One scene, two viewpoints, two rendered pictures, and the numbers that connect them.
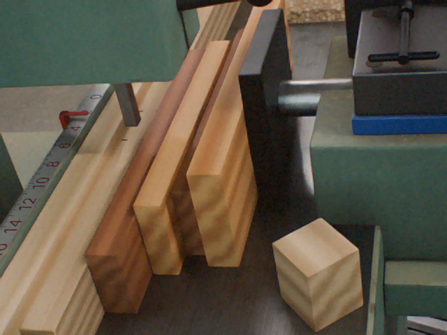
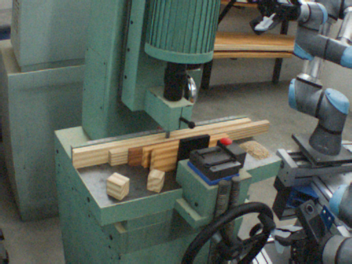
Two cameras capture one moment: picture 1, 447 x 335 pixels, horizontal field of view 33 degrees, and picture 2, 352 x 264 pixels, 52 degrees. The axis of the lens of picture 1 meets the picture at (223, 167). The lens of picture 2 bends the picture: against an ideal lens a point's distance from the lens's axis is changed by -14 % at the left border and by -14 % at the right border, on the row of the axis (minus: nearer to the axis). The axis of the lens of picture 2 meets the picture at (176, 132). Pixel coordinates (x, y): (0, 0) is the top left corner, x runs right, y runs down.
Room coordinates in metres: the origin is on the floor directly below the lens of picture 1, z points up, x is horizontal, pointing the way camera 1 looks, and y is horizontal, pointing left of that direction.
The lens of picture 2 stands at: (-0.37, -0.56, 1.51)
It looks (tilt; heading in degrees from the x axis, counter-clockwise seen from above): 28 degrees down; 36
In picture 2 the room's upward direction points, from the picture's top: 8 degrees clockwise
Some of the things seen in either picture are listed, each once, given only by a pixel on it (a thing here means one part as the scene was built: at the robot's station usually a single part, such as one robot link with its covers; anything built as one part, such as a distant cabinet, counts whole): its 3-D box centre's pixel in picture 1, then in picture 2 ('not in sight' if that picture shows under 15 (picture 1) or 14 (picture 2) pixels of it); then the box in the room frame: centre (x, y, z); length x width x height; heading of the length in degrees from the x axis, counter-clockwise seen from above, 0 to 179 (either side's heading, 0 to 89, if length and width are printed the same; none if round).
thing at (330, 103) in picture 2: not in sight; (333, 108); (1.10, -0.24, 0.98); 0.13 x 0.12 x 0.14; 98
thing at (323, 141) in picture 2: not in sight; (327, 135); (1.10, -0.25, 0.87); 0.15 x 0.15 x 0.10
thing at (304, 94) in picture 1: (314, 97); (199, 157); (0.43, -0.07, 0.95); 0.09 x 0.07 x 0.09; 161
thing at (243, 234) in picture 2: not in sight; (240, 236); (0.65, -0.17, 0.58); 0.12 x 0.08 x 0.08; 71
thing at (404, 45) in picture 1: (404, 31); (210, 152); (0.39, -0.12, 1.01); 0.07 x 0.04 x 0.01; 161
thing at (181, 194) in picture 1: (225, 128); not in sight; (0.45, -0.01, 0.93); 0.21 x 0.02 x 0.05; 161
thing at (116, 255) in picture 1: (165, 161); (167, 150); (0.43, 0.04, 0.92); 0.23 x 0.02 x 0.05; 161
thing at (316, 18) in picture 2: not in sight; (311, 13); (0.82, -0.16, 1.36); 0.11 x 0.08 x 0.09; 161
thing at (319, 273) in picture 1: (318, 274); (155, 180); (0.30, -0.04, 0.92); 0.03 x 0.03 x 0.04; 23
